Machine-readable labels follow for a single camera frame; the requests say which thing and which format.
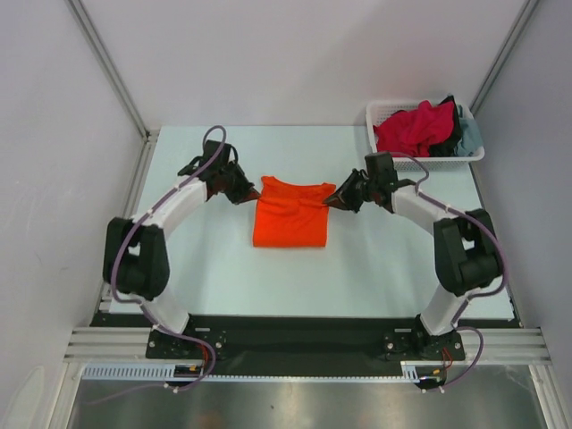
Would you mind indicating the black t-shirt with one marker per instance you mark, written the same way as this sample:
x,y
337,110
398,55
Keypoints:
x,y
447,147

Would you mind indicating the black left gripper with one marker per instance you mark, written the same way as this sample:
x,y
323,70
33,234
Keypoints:
x,y
245,191

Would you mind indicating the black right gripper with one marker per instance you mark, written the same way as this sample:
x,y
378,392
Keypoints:
x,y
353,192

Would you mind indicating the white perforated laundry basket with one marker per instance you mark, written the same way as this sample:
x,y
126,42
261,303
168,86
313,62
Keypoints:
x,y
379,110

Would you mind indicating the grey blue t-shirt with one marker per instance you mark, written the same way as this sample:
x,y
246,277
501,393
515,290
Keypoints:
x,y
471,139

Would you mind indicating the aluminium right corner post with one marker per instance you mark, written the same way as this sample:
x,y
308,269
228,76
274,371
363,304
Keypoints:
x,y
510,42

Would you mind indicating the black front mounting rail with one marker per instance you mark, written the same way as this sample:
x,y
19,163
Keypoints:
x,y
298,346

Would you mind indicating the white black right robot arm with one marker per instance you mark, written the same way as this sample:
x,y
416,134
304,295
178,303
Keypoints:
x,y
468,259

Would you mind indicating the aluminium front frame rail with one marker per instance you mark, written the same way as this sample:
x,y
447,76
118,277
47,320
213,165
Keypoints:
x,y
114,344

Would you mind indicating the magenta t-shirt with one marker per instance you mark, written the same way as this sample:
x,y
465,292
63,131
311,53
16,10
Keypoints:
x,y
413,132

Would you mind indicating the aluminium left corner post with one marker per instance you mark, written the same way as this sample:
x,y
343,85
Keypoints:
x,y
95,42

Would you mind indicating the aluminium corner post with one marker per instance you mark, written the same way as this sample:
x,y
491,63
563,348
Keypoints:
x,y
95,42
510,42

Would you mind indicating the orange t-shirt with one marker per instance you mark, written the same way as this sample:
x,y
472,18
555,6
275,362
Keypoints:
x,y
291,216

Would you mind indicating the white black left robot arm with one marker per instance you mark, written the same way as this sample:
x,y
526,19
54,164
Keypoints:
x,y
136,262

